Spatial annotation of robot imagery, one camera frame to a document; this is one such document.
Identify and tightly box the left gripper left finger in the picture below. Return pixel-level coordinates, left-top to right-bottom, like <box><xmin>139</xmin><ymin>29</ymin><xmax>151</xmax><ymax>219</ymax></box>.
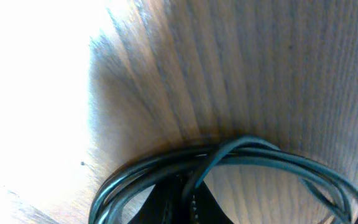
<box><xmin>129</xmin><ymin>180</ymin><xmax>179</xmax><ymax>224</ymax></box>

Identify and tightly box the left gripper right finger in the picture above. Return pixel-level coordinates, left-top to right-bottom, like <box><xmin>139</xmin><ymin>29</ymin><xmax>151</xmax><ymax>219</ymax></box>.
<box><xmin>189</xmin><ymin>182</ymin><xmax>233</xmax><ymax>224</ymax></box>

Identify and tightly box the black cable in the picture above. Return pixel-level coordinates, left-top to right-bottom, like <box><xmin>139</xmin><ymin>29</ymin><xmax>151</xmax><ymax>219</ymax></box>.
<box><xmin>88</xmin><ymin>135</ymin><xmax>358</xmax><ymax>224</ymax></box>

